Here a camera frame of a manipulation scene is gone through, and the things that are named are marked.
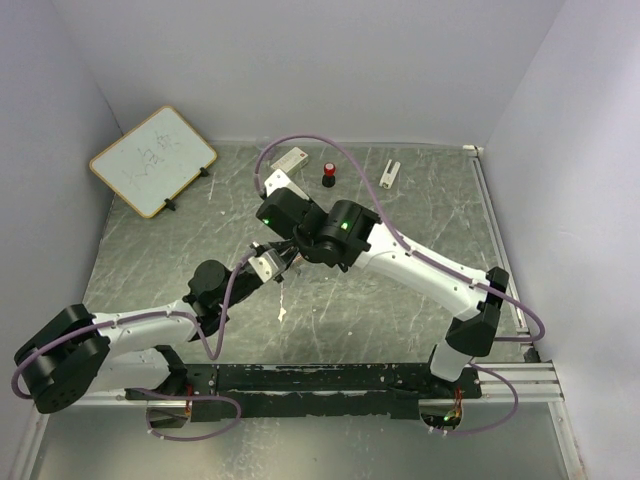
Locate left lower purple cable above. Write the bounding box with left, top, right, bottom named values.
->
left=132, top=387, right=244, bottom=442

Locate white plastic clip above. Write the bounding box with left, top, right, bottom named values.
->
left=379, top=159, right=401, bottom=190

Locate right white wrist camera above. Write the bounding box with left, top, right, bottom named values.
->
left=264, top=169, right=309, bottom=200

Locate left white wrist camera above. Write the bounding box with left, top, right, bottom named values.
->
left=248, top=243, right=285, bottom=283

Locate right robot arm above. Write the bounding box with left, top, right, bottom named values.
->
left=256, top=182, right=509, bottom=398

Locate aluminium table edge rail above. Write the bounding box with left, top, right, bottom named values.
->
left=469, top=149, right=586, bottom=480

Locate clear plastic cup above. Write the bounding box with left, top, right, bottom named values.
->
left=256, top=137, right=272, bottom=152

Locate red black stamp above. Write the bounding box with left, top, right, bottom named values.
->
left=322, top=162, right=336, bottom=188

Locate white cardboard box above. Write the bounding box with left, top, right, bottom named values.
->
left=271, top=147, right=309, bottom=176

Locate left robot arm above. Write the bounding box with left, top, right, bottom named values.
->
left=11, top=241, right=299, bottom=413

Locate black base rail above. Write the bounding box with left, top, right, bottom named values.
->
left=124, top=362, right=484, bottom=424

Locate small whiteboard wooden frame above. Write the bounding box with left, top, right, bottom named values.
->
left=89, top=105, right=217, bottom=219

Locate white corner bracket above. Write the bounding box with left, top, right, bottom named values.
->
left=462, top=144, right=484, bottom=156

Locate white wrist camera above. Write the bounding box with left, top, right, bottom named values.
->
left=248, top=243, right=285, bottom=283
left=264, top=169, right=309, bottom=200

